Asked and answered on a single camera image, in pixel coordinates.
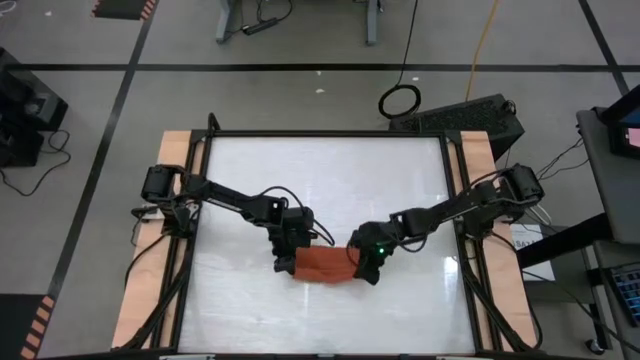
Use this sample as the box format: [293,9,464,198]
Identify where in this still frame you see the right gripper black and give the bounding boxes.
[349,222,401,286]

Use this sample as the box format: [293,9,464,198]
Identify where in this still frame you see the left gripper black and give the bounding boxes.
[269,207,317,275]

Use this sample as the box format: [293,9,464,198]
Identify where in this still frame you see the orange cloth towel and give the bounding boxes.
[293,244,362,285]

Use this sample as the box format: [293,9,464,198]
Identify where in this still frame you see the wooden side board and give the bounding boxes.
[447,130,539,351]
[110,130,206,350]

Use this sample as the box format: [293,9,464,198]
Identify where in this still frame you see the white paper label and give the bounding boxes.
[509,223,556,282]

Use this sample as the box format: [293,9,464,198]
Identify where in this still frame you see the black perforated computer case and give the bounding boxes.
[388,93,526,162]

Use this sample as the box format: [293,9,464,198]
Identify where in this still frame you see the black stand beam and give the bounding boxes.
[516,212,615,270]

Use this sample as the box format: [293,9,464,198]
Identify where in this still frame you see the black power strip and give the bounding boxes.
[242,17,280,37]

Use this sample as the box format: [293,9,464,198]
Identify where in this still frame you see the grey desk leg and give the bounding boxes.
[363,0,384,47]
[215,0,240,45]

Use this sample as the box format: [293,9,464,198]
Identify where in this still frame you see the grey side table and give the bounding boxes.
[575,107,640,246]

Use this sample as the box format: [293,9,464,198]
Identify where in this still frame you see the keypad with blue keys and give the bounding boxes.
[606,262,640,329]

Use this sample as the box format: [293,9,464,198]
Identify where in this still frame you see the hazard striped floor mat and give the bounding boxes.
[89,0,160,22]
[0,293,57,360]

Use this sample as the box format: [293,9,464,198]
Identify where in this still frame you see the black monitor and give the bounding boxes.
[598,84,640,161]

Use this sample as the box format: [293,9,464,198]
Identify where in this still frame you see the black equipment cart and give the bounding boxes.
[0,47,70,169]

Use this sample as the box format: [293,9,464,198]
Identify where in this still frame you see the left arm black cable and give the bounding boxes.
[259,185,337,247]

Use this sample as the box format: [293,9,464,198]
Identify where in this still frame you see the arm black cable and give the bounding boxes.
[344,232,430,266]
[259,185,337,247]

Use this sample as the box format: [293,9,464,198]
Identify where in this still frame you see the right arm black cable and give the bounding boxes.
[344,232,430,266]

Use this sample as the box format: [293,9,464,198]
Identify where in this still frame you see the black aluminium table frame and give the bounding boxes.
[119,112,544,360]

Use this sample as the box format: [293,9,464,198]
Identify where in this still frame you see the black coiled hanging cable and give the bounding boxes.
[377,0,424,120]

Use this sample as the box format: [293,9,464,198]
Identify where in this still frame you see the thin black floor cable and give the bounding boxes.
[0,128,72,198]

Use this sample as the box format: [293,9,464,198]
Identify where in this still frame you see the yellow hanging cable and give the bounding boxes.
[464,0,501,101]

